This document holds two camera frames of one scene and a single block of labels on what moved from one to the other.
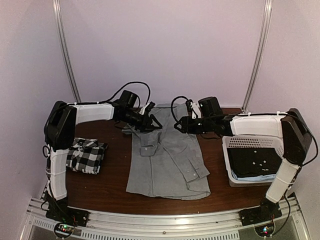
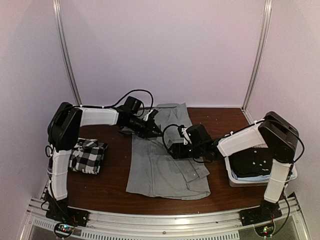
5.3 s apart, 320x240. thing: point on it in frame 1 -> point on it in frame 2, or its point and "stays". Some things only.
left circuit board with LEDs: [63, 230] stays
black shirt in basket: [254, 161] stays
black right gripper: [186, 126] -> [178, 149]
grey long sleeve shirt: [166, 162] stays
